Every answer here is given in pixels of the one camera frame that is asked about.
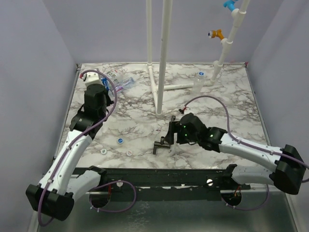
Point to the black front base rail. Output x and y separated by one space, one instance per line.
126 184

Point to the green white bottle cap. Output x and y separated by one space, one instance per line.
103 151

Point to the red white bottle cap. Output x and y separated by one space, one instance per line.
129 153

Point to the orange nozzle fitting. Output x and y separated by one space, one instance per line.
216 33

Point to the dark metal faucet handle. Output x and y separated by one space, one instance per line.
162 143

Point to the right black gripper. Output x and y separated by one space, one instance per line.
172 132

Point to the clear plastic bottle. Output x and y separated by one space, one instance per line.
197 85

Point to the white PVC pipe tree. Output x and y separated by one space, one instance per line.
238 15

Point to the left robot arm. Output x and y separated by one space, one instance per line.
55 194

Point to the purple label plastic bottle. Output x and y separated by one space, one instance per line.
124 84

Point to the white PVC pipe stand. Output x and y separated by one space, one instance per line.
157 89

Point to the blue white bottle cap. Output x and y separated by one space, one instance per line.
120 140

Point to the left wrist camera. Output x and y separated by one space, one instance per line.
92 78

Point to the blue pipe fitting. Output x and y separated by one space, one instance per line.
230 4

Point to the blue label plastic bottle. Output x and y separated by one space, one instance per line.
108 87

